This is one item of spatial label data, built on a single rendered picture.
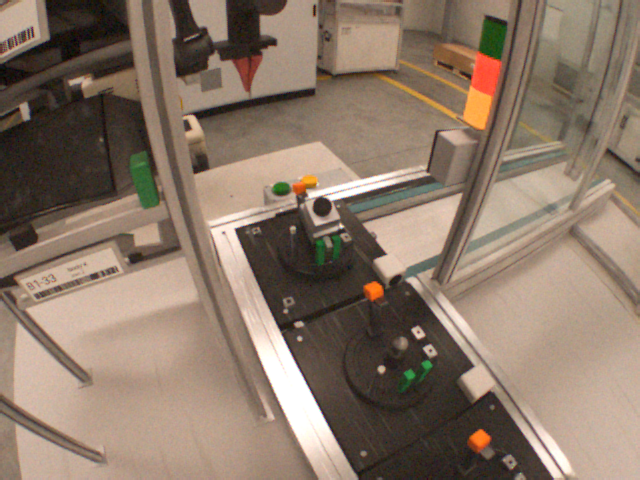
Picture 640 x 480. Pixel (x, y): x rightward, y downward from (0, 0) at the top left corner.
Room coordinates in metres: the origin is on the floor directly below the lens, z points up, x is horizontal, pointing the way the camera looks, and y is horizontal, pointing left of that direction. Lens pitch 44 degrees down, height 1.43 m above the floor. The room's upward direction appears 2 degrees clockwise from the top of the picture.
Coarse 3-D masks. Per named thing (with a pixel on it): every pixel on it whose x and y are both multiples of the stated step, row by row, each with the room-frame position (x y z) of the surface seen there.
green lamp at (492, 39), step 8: (488, 24) 0.41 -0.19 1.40; (496, 24) 0.40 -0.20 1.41; (488, 32) 0.41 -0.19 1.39; (496, 32) 0.40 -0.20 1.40; (504, 32) 0.40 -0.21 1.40; (480, 40) 0.42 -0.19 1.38; (488, 40) 0.41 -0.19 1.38; (496, 40) 0.40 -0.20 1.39; (504, 40) 0.40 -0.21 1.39; (480, 48) 0.42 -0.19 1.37; (488, 48) 0.41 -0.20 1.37; (496, 48) 0.40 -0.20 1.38; (488, 56) 0.41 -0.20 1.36; (496, 56) 0.40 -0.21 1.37
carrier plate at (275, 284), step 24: (288, 216) 0.53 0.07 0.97; (240, 240) 0.46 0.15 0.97; (264, 240) 0.46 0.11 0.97; (360, 240) 0.47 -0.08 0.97; (264, 264) 0.40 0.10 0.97; (360, 264) 0.41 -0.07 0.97; (264, 288) 0.35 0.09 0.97; (288, 288) 0.35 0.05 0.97; (312, 288) 0.35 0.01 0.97; (336, 288) 0.35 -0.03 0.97; (360, 288) 0.36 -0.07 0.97; (384, 288) 0.37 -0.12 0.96; (288, 312) 0.30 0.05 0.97; (312, 312) 0.30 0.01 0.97
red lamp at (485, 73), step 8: (480, 56) 0.42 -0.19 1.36; (480, 64) 0.41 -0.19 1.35; (488, 64) 0.40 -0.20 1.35; (496, 64) 0.40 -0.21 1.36; (480, 72) 0.41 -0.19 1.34; (488, 72) 0.40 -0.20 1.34; (496, 72) 0.40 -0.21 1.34; (472, 80) 0.43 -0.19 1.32; (480, 80) 0.41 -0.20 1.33; (488, 80) 0.40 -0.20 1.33; (480, 88) 0.41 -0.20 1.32; (488, 88) 0.40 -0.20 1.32
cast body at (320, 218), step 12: (312, 204) 0.42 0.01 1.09; (324, 204) 0.41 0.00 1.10; (300, 216) 0.44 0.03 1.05; (312, 216) 0.40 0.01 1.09; (324, 216) 0.40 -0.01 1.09; (336, 216) 0.41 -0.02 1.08; (312, 228) 0.40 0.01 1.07; (324, 228) 0.40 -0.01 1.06; (336, 228) 0.41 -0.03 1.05; (312, 240) 0.40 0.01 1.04; (324, 240) 0.40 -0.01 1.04
